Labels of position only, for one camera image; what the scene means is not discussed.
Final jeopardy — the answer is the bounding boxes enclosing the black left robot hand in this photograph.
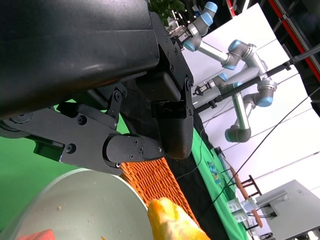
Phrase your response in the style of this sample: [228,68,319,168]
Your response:
[0,0,195,176]

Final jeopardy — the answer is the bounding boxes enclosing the pale grey bowl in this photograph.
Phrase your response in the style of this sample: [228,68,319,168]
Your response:
[0,167,151,240]

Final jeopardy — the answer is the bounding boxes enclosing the orange glazed ring bread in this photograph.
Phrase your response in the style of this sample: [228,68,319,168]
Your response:
[147,197,212,240]

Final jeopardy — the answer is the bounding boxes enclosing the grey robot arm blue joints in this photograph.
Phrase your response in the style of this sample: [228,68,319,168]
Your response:
[193,72,243,97]
[172,1,278,143]

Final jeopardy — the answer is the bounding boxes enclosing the orange wicker basket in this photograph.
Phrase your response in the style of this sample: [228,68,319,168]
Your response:
[119,157,201,228]

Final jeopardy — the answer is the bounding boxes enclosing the salmon cake slice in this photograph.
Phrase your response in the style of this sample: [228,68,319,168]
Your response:
[14,228,56,240]

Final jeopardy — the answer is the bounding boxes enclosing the green leafy plant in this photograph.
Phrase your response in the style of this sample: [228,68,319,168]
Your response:
[148,0,187,27]

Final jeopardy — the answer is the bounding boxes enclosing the green tablecloth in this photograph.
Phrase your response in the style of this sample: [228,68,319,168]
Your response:
[0,98,131,191]

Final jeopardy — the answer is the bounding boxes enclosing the green cloth with print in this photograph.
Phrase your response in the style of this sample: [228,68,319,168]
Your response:
[192,128,248,240]

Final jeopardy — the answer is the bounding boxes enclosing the black metal pole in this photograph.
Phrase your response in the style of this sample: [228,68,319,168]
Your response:
[193,46,320,112]

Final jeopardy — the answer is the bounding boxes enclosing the grey equipment box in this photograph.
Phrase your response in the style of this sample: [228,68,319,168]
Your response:
[254,179,320,240]

